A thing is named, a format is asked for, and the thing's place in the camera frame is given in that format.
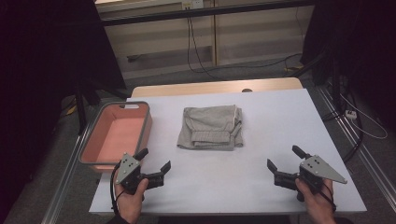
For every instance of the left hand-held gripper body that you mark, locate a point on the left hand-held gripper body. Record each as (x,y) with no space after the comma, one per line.
(127,168)

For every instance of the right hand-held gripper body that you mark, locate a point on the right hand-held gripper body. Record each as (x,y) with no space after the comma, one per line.
(317,169)

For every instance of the pink basket with grey rim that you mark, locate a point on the pink basket with grey rim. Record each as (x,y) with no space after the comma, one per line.
(118,133)

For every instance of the grey pants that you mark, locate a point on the grey pants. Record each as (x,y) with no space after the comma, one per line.
(210,124)

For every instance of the person's right hand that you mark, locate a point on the person's right hand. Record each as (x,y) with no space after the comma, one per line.
(317,205)

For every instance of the person's left hand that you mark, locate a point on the person's left hand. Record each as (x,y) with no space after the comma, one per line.
(130,205)

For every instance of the white table board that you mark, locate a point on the white table board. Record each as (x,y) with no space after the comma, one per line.
(218,186)

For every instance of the white power strip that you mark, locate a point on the white power strip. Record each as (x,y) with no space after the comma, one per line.
(351,114)

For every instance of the black stand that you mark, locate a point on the black stand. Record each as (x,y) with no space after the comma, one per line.
(81,109)

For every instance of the wooden table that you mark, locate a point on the wooden table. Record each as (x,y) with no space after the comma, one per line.
(186,88)

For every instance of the yellow floor tag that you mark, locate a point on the yellow floor tag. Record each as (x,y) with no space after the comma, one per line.
(293,68)

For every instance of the black curtain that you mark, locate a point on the black curtain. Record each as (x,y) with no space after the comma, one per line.
(367,46)
(40,62)

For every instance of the black horizontal bar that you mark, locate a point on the black horizontal bar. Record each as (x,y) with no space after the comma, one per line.
(202,12)

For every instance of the metal floor rail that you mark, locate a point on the metal floor rail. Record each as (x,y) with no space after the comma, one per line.
(361,149)
(67,174)

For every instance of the white wall socket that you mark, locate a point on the white wall socket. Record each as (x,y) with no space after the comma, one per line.
(192,4)

